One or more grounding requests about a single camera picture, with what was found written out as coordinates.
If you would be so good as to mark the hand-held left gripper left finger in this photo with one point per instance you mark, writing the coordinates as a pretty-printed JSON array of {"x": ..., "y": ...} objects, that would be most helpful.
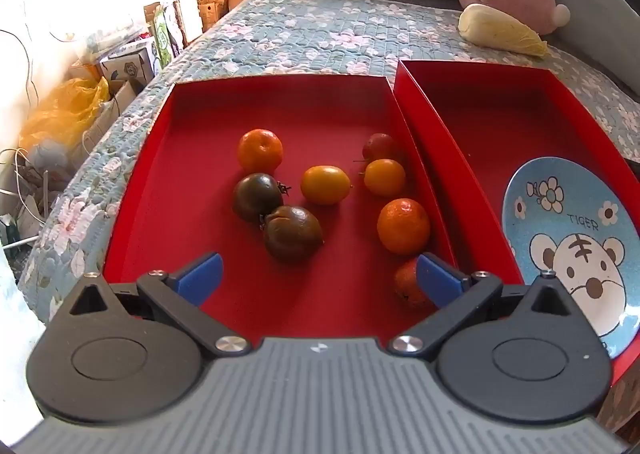
[{"x": 202, "y": 279}]

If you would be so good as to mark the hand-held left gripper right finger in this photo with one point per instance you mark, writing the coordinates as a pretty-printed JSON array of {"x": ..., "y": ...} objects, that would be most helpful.
[{"x": 437, "y": 281}]

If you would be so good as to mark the orange mandarin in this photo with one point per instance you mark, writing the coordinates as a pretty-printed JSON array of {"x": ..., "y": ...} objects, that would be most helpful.
[
  {"x": 403, "y": 226},
  {"x": 259, "y": 150},
  {"x": 405, "y": 284}
]

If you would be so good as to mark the dark brown tomato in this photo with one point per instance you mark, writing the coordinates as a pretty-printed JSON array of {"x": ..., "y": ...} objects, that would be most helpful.
[
  {"x": 292, "y": 234},
  {"x": 255, "y": 196}
]

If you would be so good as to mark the small orange tomato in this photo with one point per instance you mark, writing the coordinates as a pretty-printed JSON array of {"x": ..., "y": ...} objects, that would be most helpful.
[{"x": 384, "y": 177}]

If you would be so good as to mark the red cardboard box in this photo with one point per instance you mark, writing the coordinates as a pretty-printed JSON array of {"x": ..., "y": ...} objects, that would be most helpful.
[
  {"x": 475, "y": 133},
  {"x": 200, "y": 158}
]

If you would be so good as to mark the small red fruit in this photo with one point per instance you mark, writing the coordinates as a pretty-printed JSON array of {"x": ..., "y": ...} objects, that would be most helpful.
[{"x": 380, "y": 146}]

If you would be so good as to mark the yellow oval tomato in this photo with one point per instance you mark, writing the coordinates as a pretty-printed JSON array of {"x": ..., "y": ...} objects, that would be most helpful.
[{"x": 325, "y": 185}]

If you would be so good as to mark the blue cartoon tiger plate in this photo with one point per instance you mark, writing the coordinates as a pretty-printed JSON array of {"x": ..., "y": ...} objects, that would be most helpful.
[{"x": 575, "y": 204}]

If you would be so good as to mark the yellow plastic bag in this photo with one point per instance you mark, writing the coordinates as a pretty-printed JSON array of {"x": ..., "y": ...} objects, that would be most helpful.
[{"x": 65, "y": 108}]

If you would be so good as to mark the white printed box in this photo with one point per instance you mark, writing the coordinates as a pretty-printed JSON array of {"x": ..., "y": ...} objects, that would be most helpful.
[{"x": 127, "y": 61}]

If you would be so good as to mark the green and white carton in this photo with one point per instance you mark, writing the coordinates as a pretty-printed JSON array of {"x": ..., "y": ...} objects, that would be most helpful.
[{"x": 163, "y": 36}]

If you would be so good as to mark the napa cabbage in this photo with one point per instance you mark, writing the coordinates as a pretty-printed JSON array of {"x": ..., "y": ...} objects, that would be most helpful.
[{"x": 490, "y": 28}]

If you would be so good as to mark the floral quilted blanket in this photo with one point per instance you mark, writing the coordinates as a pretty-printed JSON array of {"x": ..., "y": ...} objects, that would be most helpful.
[{"x": 300, "y": 33}]

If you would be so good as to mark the brown cardboard box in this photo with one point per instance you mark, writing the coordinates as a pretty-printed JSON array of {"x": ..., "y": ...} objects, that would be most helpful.
[{"x": 212, "y": 8}]

